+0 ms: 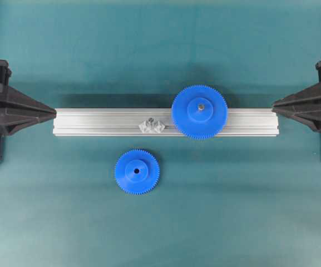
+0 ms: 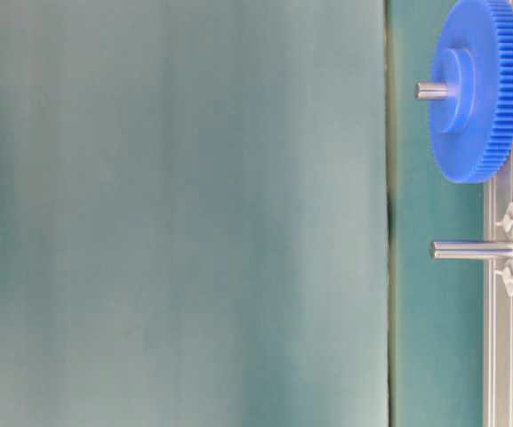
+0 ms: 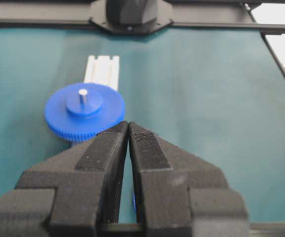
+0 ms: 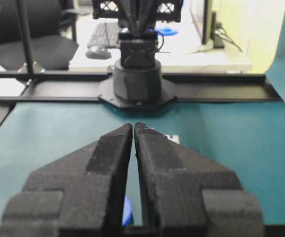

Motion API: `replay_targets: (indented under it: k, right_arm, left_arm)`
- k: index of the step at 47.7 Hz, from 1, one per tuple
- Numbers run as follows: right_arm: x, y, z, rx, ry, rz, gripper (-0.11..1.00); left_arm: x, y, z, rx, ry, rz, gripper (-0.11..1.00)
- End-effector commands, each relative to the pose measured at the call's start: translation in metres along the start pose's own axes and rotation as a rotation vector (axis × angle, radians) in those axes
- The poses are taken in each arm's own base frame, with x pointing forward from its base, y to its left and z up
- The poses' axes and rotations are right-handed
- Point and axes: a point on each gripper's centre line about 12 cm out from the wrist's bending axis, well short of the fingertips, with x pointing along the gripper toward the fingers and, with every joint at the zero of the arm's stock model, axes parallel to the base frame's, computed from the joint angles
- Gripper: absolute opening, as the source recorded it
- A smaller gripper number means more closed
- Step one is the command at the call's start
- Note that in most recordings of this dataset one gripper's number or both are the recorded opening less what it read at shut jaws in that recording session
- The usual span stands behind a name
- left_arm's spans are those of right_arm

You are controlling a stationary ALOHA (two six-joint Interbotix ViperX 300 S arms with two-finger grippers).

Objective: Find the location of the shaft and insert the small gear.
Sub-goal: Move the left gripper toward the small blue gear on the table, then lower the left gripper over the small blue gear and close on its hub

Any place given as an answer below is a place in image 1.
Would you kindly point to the small blue plastic gear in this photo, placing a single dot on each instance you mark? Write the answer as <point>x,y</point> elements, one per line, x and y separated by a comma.
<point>137,172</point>

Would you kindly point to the large blue plastic gear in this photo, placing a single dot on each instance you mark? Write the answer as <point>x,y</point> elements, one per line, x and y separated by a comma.
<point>192,122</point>

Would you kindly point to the steel shaft with bracket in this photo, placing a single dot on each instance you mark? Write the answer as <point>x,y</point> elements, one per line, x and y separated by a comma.
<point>151,126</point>

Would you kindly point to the silver aluminium extrusion rail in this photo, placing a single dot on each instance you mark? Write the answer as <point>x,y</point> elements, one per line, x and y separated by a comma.
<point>125,122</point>

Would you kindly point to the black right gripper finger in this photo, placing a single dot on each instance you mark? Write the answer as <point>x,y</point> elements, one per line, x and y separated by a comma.
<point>310,118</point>
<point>310,94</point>

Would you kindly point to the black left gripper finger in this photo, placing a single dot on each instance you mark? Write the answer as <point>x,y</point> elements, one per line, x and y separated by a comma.
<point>12,121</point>
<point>12,98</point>

